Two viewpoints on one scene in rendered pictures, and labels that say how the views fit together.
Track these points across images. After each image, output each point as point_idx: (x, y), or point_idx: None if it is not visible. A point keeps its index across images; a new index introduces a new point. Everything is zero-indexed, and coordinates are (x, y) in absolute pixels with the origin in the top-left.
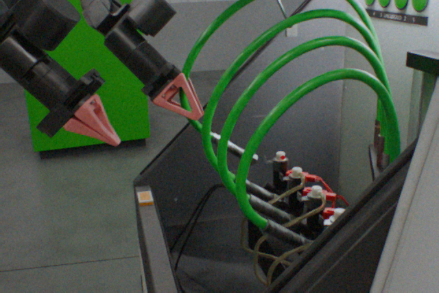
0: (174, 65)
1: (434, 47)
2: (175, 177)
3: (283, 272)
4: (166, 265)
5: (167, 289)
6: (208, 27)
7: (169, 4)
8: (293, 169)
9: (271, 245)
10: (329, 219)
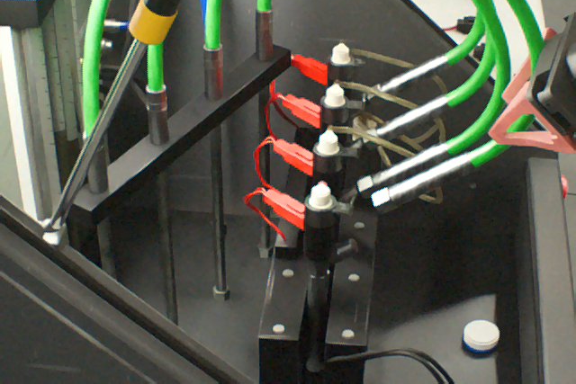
0: (560, 33)
1: None
2: None
3: (445, 45)
4: (547, 308)
5: (551, 263)
6: None
7: None
8: (334, 139)
9: (372, 248)
10: (353, 63)
